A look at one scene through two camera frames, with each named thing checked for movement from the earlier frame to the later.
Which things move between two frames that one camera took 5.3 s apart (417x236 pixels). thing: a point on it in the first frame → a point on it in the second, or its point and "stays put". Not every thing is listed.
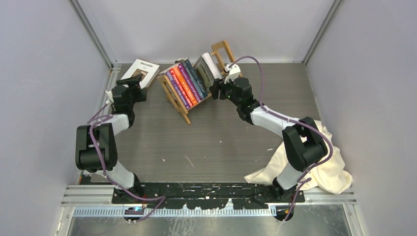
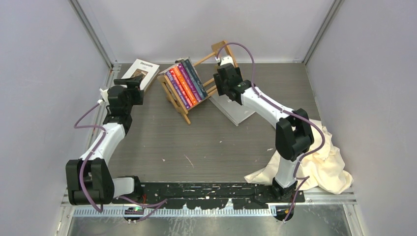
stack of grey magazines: [207, 69] → [236, 112]
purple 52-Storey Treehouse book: [178, 89] stays put
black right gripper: [219, 84] stays put
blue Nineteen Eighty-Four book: [193, 78] stays put
